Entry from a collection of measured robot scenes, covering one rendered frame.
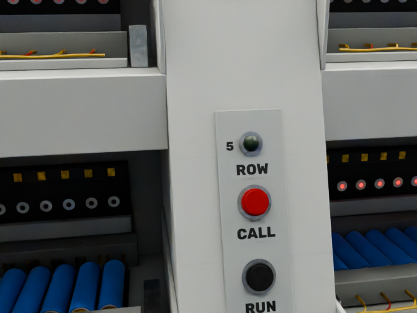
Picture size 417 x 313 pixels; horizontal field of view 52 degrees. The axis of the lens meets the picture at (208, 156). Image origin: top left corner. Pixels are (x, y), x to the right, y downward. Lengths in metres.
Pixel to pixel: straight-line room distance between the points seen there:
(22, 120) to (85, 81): 0.04
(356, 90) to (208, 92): 0.09
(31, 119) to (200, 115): 0.10
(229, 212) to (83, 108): 0.10
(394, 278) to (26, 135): 0.28
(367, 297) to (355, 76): 0.18
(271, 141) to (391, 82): 0.09
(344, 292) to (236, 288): 0.12
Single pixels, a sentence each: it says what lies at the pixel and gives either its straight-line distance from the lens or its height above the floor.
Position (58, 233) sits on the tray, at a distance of 0.43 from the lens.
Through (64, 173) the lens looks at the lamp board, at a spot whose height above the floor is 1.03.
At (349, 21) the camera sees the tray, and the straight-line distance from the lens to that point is 0.49.
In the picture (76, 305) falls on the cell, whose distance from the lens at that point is 0.34.
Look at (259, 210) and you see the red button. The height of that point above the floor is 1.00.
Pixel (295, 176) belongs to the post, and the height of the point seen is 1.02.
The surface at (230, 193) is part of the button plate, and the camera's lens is 0.25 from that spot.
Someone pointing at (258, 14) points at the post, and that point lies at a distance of 0.27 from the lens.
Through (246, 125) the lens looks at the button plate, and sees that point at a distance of 0.25.
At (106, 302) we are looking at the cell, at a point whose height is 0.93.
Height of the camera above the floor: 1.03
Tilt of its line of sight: 1 degrees up
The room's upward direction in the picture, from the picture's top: 3 degrees counter-clockwise
